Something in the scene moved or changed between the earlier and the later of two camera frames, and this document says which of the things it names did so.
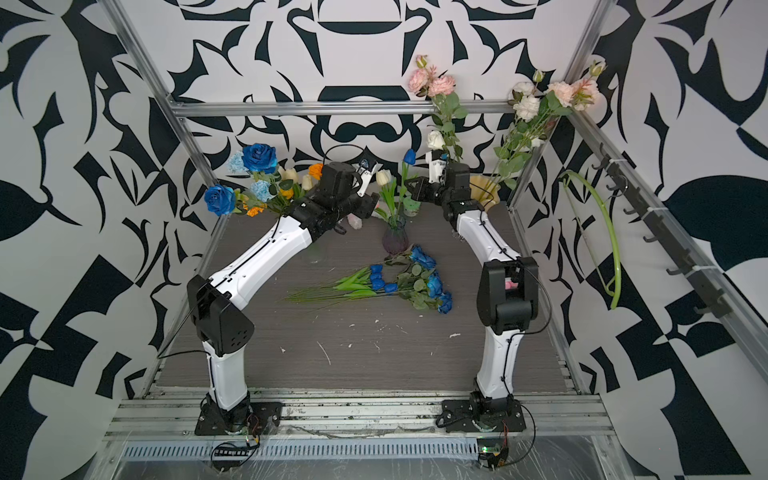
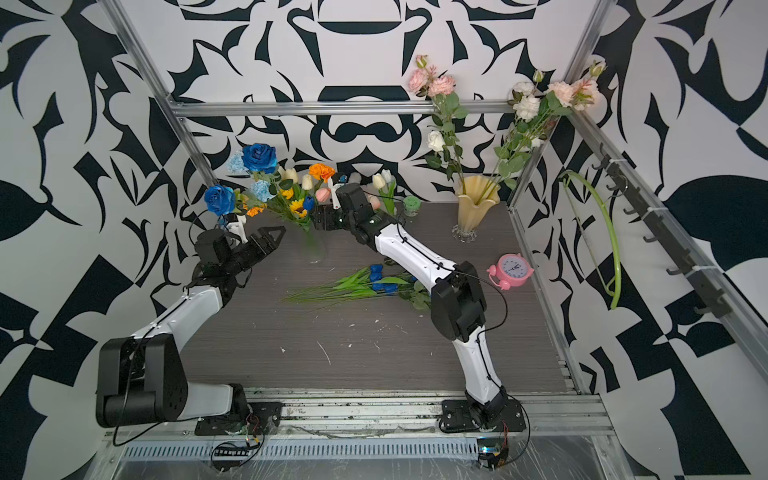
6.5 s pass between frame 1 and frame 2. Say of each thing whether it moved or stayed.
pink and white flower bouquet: stayed
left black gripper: moved
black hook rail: stayed
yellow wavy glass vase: stayed
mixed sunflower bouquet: stayed
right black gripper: moved
